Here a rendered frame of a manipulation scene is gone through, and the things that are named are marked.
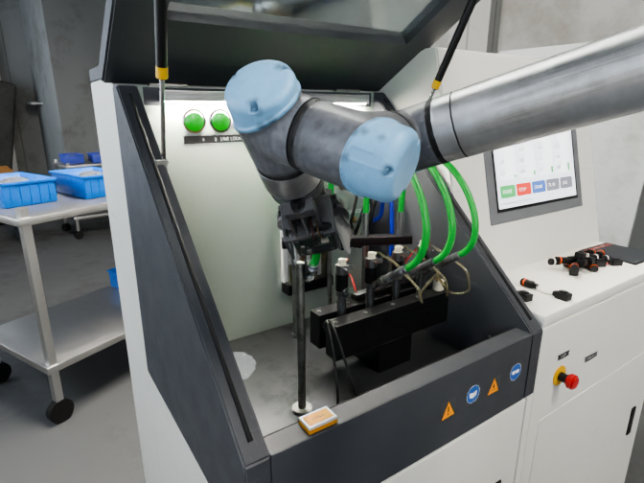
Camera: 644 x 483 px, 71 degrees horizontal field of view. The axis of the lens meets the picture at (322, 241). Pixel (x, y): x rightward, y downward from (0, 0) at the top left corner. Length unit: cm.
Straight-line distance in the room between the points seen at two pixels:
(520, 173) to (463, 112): 90
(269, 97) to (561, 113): 27
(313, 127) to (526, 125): 21
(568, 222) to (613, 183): 124
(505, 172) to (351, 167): 95
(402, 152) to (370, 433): 50
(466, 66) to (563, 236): 63
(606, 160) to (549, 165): 134
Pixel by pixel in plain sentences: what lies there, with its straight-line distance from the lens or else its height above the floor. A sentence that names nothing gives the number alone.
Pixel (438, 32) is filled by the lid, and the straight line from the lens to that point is 120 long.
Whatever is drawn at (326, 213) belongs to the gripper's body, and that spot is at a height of 127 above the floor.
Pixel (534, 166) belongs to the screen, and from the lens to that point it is 145.
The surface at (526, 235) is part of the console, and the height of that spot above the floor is 106.
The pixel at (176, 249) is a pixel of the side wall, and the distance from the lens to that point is 77.
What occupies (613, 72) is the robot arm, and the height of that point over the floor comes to 143.
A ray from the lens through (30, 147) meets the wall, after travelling 813.
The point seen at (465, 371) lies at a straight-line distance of 90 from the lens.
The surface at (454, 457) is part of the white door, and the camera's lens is 101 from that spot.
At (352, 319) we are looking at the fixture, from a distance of 96.
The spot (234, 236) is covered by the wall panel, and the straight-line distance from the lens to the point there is 112.
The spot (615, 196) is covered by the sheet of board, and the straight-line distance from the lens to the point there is 282.
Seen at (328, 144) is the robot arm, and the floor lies 137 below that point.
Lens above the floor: 140
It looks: 16 degrees down
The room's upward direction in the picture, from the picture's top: straight up
